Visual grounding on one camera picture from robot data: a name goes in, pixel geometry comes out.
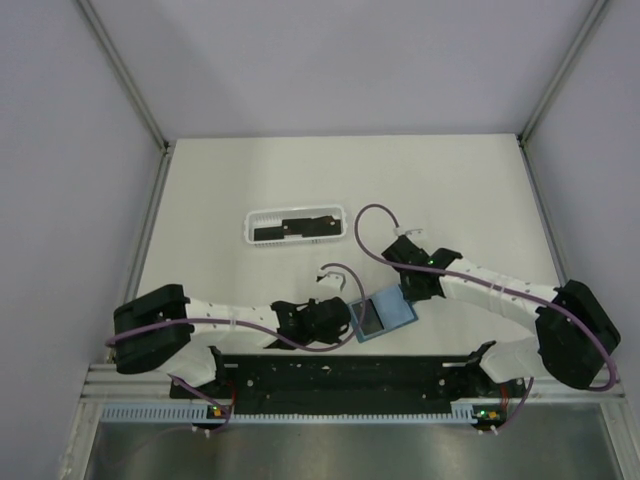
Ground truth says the white plastic basket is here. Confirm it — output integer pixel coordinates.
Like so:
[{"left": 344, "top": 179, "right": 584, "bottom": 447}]
[{"left": 243, "top": 204, "right": 348, "bottom": 247}]

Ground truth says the black VIP credit card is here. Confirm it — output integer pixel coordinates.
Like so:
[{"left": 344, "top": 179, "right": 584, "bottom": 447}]
[{"left": 361, "top": 302, "right": 384, "bottom": 337}]

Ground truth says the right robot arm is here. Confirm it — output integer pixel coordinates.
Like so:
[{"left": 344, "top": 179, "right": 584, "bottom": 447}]
[{"left": 382, "top": 235, "right": 621, "bottom": 396}]

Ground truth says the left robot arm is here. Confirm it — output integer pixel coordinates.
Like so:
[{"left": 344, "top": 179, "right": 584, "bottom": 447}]
[{"left": 108, "top": 284, "right": 351, "bottom": 397}]

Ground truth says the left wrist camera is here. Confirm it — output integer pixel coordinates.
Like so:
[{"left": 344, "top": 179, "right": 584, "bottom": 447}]
[{"left": 316, "top": 271, "right": 347, "bottom": 292}]

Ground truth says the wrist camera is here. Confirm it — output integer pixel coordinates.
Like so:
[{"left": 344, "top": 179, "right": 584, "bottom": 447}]
[
  {"left": 394, "top": 226, "right": 424, "bottom": 238},
  {"left": 316, "top": 271, "right": 347, "bottom": 292}
]

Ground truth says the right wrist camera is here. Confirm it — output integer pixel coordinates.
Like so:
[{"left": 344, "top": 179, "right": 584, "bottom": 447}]
[{"left": 394, "top": 226, "right": 424, "bottom": 238}]

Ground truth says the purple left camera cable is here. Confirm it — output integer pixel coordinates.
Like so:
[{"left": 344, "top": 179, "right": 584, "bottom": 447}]
[{"left": 105, "top": 263, "right": 374, "bottom": 362}]

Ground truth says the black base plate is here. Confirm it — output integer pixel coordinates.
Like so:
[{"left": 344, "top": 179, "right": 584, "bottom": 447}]
[{"left": 199, "top": 355, "right": 525, "bottom": 415}]

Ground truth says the grey slotted cable duct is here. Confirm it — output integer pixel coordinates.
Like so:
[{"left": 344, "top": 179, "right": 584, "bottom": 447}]
[{"left": 100, "top": 403, "right": 504, "bottom": 426}]

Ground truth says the aluminium front rail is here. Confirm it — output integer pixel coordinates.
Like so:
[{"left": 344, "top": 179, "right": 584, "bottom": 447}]
[{"left": 79, "top": 362, "right": 176, "bottom": 404}]

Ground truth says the left aluminium frame post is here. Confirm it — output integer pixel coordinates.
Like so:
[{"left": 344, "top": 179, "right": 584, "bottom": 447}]
[{"left": 74, "top": 0, "right": 174, "bottom": 151}]

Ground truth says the aluminium frame post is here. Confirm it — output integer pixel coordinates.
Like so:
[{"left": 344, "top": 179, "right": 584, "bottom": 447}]
[
  {"left": 517, "top": 0, "right": 614, "bottom": 146},
  {"left": 74, "top": 0, "right": 174, "bottom": 151}
]

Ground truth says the right aluminium frame post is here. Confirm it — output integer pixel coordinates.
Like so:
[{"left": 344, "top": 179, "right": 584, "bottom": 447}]
[{"left": 517, "top": 0, "right": 614, "bottom": 146}]

